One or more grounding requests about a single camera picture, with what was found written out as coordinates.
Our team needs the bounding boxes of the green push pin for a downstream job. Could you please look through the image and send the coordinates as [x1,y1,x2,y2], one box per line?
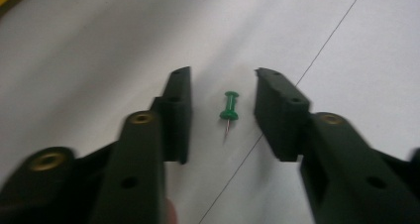
[219,90,241,143]

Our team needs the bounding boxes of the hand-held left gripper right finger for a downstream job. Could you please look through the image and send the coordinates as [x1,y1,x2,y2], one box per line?
[254,66,312,163]

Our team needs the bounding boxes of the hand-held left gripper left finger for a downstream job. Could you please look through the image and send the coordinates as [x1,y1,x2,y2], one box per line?
[151,65,193,166]

